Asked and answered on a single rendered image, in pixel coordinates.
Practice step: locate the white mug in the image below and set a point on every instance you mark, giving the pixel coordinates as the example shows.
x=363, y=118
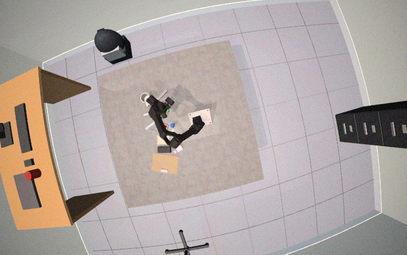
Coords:
x=143, y=98

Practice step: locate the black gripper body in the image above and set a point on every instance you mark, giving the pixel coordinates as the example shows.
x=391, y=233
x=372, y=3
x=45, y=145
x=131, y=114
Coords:
x=169, y=102

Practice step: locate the cream paper card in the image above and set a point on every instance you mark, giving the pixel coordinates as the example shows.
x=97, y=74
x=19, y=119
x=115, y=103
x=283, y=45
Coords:
x=160, y=141

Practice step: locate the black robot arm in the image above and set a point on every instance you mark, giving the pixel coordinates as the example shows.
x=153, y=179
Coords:
x=156, y=108

